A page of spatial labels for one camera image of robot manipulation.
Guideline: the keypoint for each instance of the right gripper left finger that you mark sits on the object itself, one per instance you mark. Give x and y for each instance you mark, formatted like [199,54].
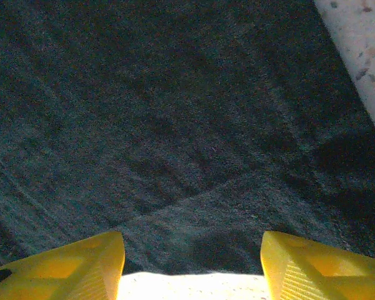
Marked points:
[59,272]

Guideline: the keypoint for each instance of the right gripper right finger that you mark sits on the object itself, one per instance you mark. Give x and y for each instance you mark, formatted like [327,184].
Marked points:
[325,272]

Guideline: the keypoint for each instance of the black t-shirt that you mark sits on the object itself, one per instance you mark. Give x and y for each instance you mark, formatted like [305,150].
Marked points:
[175,109]

